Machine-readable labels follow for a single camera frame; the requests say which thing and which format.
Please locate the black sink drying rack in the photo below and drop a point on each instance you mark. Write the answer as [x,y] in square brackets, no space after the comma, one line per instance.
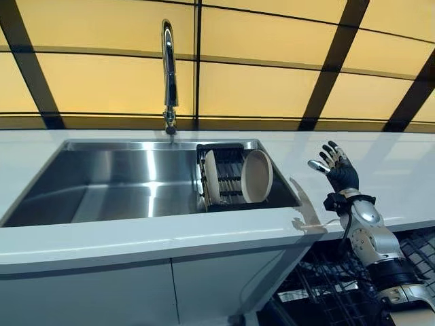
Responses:
[229,169]

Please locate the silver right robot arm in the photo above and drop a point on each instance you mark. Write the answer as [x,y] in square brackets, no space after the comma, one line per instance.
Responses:
[374,237]

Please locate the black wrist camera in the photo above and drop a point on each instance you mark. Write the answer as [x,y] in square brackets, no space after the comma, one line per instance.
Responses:
[333,202]

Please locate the stainless steel sink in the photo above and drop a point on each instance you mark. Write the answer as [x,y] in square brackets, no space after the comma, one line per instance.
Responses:
[119,180]

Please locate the beige bowl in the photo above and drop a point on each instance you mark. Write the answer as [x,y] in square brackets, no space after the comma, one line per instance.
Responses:
[256,180]

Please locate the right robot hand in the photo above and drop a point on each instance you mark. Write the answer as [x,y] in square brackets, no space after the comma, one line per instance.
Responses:
[345,176]

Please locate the chrome kitchen faucet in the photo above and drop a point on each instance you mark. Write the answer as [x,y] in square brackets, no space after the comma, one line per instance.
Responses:
[169,68]

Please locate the cream plate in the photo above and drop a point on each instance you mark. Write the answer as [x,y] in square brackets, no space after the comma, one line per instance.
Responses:
[211,176]

